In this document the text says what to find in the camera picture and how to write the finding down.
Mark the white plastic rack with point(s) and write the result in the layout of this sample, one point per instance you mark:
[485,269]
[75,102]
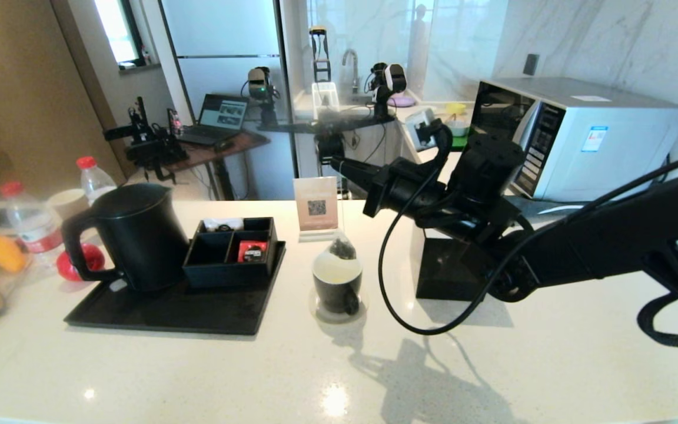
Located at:
[324,100]

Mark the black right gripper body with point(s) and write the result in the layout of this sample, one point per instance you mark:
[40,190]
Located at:
[409,188]

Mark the black compartment organizer box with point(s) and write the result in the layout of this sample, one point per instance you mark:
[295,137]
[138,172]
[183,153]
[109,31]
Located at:
[227,274]

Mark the black tissue box white top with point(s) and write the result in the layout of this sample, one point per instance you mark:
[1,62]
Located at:
[439,271]

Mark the black serving tray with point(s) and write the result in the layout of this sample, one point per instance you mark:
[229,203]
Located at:
[198,312]

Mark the yellow bowl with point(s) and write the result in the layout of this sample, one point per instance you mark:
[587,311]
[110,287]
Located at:
[455,108]

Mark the black desk mounted device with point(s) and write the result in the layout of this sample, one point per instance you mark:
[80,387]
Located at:
[150,147]

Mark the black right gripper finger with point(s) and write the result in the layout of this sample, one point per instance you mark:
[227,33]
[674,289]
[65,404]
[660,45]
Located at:
[358,176]
[352,164]

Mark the QR code acrylic sign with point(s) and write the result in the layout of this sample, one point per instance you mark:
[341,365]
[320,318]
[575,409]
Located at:
[315,203]

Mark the silver microwave oven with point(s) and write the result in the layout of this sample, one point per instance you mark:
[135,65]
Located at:
[610,135]

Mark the red coffee sachet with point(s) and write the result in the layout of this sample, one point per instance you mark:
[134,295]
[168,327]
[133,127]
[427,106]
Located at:
[251,250]

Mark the black background robot stand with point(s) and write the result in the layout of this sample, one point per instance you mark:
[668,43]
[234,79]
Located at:
[330,144]

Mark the black sensor head green light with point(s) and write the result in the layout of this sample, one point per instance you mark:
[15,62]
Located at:
[259,82]

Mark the tea bag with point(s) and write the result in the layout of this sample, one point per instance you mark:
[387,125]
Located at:
[343,248]

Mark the black electric kettle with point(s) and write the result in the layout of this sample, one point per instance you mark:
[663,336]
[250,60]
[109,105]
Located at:
[139,241]

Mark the brown paper cup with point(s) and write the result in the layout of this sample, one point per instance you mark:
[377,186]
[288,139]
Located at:
[68,203]

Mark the purple plate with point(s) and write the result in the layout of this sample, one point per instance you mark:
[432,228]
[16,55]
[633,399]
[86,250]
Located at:
[402,100]

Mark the red toy apple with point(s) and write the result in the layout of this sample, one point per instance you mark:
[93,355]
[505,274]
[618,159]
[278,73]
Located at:
[86,259]

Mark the black laptop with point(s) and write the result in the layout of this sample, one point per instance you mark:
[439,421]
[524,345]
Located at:
[224,113]

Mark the white bowl with spoon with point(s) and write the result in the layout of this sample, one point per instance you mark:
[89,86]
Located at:
[459,125]

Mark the dark wall socket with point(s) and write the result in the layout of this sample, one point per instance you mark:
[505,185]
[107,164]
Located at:
[530,63]

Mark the green mat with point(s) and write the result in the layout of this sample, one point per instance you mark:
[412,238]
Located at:
[461,141]

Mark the clear water bottle red cap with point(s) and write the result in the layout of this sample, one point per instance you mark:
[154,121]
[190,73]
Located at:
[95,184]
[30,224]

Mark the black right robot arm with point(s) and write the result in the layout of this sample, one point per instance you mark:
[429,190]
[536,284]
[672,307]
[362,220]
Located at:
[598,241]

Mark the window with dark frame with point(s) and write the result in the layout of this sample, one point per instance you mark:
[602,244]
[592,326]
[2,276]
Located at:
[118,29]

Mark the chrome sink faucet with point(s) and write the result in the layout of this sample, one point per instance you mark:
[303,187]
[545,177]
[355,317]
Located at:
[351,56]

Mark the silver refrigerator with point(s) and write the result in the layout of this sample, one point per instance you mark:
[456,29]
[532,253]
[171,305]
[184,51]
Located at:
[221,29]

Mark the brown wooden desk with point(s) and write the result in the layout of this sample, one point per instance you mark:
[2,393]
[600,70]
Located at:
[239,144]

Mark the black mug white inside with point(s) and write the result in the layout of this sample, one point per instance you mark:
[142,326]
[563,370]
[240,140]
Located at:
[333,294]

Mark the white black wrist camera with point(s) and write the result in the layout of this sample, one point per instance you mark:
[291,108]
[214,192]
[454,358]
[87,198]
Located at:
[424,128]

